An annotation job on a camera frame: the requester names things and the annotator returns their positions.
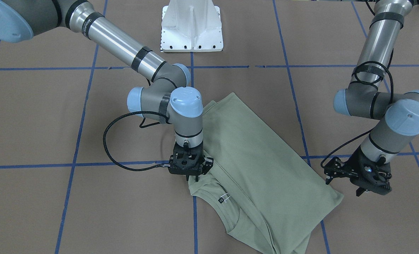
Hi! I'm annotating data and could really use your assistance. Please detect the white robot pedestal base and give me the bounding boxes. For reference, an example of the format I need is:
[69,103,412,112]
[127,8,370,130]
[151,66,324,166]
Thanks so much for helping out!
[160,0,224,53]

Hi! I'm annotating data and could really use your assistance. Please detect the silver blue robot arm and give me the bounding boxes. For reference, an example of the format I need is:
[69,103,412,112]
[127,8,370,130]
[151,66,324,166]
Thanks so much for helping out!
[0,0,214,181]
[321,0,419,194]

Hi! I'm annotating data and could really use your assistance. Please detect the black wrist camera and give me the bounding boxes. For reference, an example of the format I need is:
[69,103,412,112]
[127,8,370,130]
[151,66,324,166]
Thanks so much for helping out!
[168,149,204,175]
[350,158,392,196]

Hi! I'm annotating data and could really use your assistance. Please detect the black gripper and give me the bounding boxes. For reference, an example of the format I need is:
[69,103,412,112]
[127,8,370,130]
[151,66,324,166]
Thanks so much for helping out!
[174,142,214,182]
[323,146,372,185]

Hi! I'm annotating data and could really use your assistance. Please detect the sage green long-sleeve shirt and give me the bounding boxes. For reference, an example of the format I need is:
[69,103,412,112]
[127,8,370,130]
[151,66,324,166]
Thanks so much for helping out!
[188,93,343,254]

